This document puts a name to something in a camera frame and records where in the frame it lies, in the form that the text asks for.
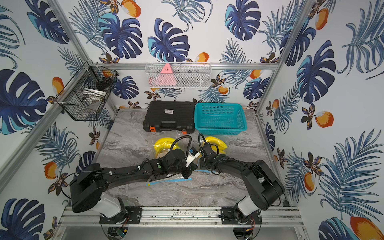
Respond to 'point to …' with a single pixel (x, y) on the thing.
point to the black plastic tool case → (170, 116)
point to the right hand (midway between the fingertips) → (205, 161)
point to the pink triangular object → (166, 77)
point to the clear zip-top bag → (225, 140)
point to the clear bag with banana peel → (170, 178)
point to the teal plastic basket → (214, 118)
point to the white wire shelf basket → (178, 74)
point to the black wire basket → (83, 96)
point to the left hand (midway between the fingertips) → (198, 165)
